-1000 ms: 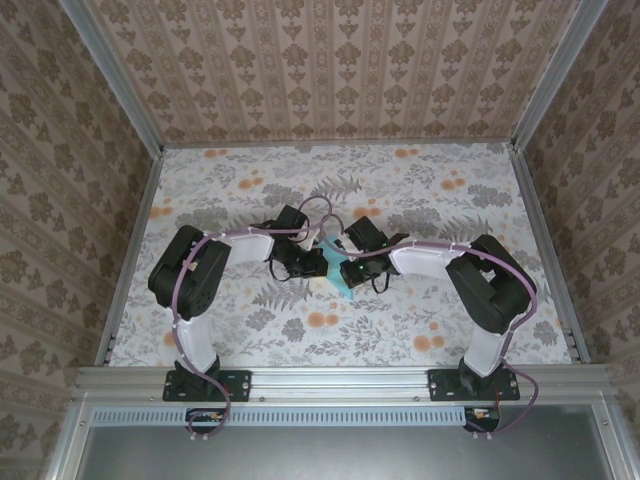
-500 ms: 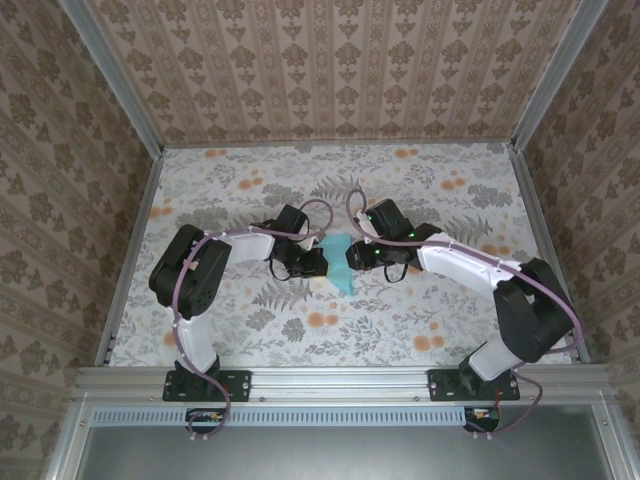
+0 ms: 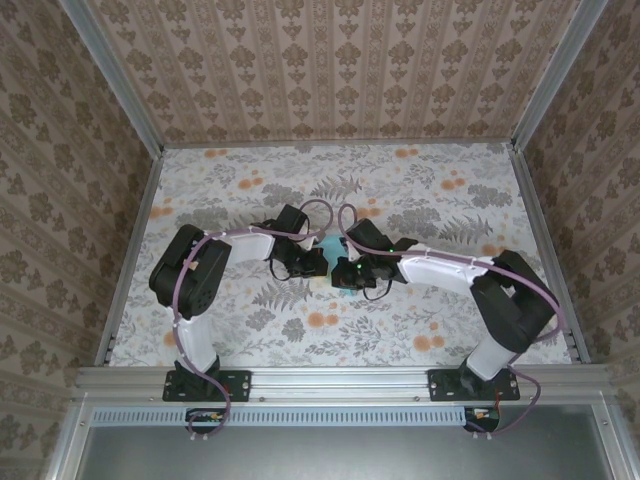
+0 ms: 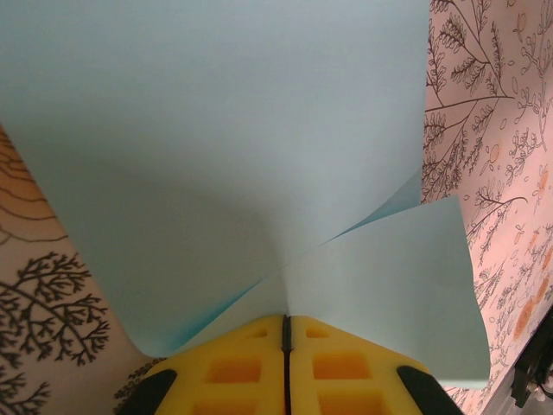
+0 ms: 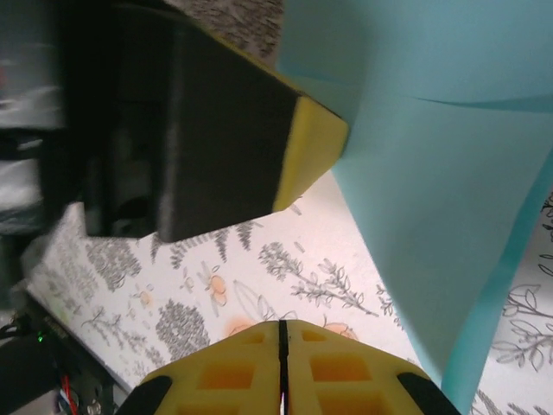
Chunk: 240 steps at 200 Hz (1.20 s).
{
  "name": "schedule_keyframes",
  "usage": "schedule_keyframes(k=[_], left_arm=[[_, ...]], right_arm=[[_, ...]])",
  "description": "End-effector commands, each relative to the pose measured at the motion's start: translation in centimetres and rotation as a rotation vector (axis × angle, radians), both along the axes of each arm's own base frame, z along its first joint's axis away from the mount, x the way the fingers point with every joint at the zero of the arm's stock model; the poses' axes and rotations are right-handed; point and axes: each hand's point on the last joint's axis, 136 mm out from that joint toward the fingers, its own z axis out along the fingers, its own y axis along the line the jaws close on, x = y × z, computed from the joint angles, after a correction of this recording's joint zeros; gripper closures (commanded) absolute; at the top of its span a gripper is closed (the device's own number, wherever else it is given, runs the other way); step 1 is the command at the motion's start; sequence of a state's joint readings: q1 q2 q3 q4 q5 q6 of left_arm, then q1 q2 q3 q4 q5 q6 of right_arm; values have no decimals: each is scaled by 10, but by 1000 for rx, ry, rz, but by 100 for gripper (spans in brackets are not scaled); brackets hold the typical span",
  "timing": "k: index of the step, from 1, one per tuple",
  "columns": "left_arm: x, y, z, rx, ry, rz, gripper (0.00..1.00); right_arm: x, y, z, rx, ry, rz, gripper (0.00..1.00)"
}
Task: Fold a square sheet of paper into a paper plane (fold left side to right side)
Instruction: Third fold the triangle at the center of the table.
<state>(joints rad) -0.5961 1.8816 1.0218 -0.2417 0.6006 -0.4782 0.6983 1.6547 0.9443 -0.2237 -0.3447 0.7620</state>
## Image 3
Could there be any light blue cloth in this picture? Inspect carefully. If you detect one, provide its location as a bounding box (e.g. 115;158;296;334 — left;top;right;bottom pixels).
319;234;362;300

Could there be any grey sheet metal panel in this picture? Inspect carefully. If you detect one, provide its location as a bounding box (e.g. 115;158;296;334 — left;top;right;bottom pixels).
74;424;614;480

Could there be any floral patterned table cover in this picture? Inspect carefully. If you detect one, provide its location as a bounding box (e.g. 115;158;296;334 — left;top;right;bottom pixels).
107;142;576;369

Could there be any small black connector board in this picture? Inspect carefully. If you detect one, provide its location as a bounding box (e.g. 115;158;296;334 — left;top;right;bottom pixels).
185;407;232;435
463;405;501;434

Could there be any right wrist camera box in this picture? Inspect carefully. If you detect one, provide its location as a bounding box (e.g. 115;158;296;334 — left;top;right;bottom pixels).
347;247;374;275

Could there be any aluminium rear rail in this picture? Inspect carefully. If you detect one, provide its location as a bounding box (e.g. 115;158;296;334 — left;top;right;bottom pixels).
162;138;516;149

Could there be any aluminium mounting rail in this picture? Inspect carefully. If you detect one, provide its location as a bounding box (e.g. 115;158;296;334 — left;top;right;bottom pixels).
74;364;614;401

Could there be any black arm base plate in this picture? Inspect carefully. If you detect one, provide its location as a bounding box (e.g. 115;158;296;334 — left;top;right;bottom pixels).
428;368;521;403
162;368;253;403

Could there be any slotted grey cable duct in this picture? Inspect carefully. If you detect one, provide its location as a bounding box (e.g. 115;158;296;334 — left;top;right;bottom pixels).
92;405;469;426

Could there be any aluminium side rail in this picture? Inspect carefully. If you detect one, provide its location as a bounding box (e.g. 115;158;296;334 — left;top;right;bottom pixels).
510;142;594;365
93;147;166;367

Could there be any aluminium frame post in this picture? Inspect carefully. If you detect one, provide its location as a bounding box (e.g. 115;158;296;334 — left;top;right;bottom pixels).
57;0;166;156
510;0;612;151

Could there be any aluminium lower frame bar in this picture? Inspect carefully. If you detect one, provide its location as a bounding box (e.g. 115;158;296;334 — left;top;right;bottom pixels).
47;399;94;480
592;399;632;480

